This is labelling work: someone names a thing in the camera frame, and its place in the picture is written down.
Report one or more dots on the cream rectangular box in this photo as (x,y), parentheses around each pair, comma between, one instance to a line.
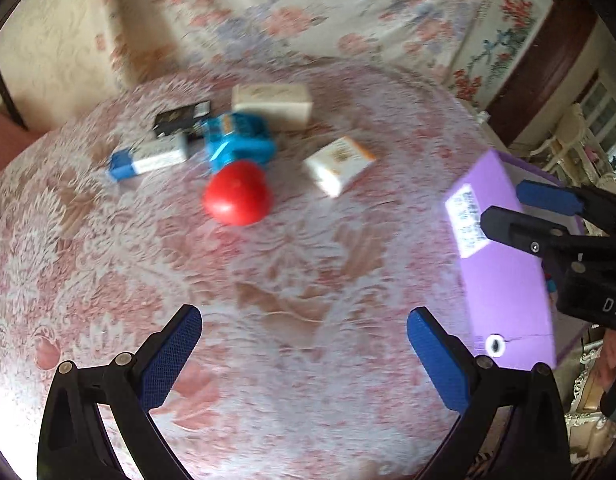
(274,102)

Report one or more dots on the red tomato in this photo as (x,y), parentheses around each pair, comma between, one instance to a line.
(237,198)

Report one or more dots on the floral bed sheet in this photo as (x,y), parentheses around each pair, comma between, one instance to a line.
(298,15)

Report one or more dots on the ornate cream chair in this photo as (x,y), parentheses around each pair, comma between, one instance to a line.
(580,142)

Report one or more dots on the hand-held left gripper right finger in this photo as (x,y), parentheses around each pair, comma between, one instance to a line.
(437,360)

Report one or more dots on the white and orange box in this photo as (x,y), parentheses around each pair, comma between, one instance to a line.
(340,162)

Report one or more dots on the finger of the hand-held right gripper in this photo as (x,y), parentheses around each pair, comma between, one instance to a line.
(512,230)
(547,198)

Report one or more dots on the black small box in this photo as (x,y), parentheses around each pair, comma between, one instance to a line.
(180,119)

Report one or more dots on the purple container box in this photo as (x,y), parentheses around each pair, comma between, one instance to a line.
(505,270)

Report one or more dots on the blue toy car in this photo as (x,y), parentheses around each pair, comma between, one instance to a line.
(239,141)

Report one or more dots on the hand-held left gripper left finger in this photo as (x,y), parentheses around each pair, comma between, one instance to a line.
(169,357)

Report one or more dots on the white and blue box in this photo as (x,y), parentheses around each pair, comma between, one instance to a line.
(147,160)

